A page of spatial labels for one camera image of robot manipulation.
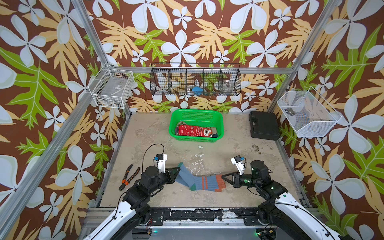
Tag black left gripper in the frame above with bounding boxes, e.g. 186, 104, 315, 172
148, 165, 181, 195

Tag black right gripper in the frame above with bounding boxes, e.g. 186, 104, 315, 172
221, 171, 261, 189

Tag red christmas sock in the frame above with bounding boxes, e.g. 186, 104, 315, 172
175, 125, 214, 138

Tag brown argyle sock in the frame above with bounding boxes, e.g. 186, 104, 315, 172
177, 121, 187, 127

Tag cream purple striped sock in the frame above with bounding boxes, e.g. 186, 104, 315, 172
210, 128, 219, 138

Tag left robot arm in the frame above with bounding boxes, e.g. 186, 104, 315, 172
85, 166, 181, 240

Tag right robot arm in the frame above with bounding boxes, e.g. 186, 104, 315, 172
222, 156, 352, 240

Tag orange black pliers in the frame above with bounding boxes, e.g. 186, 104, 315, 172
119, 164, 141, 191

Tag black plastic tool case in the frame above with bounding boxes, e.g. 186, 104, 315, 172
249, 111, 281, 141

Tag green plastic basket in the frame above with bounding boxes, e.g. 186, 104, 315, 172
169, 109, 225, 143

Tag white mesh basket right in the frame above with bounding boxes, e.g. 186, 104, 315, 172
277, 87, 342, 138

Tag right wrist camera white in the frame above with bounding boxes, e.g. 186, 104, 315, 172
231, 156, 246, 175

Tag black left camera cable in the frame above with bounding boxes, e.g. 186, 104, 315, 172
141, 143, 166, 172

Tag black wire shelf basket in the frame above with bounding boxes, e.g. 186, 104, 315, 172
150, 63, 242, 97

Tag white wire basket left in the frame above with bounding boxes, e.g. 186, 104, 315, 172
89, 64, 135, 109

